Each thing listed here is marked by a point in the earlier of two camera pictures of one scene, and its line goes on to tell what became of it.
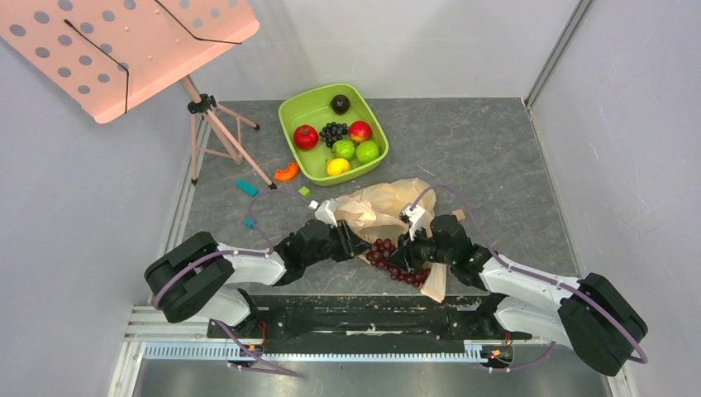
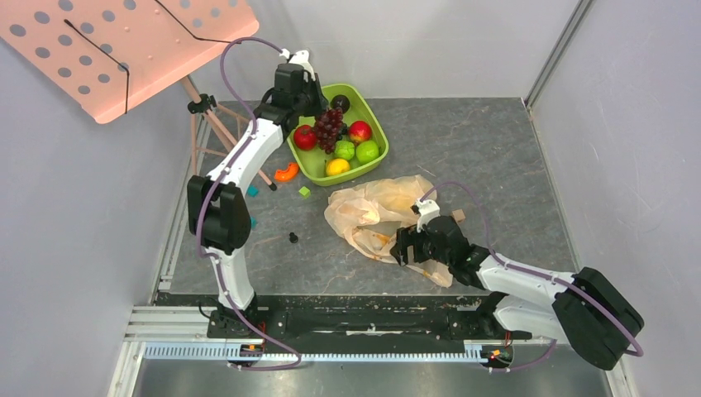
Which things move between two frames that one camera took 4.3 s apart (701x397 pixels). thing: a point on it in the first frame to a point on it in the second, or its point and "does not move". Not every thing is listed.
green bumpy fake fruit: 343,149 does not move
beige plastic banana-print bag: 375,213 does not move
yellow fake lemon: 337,165 does not move
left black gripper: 351,245 to 321,102
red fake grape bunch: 379,255 to 327,125
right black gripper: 412,251 does not move
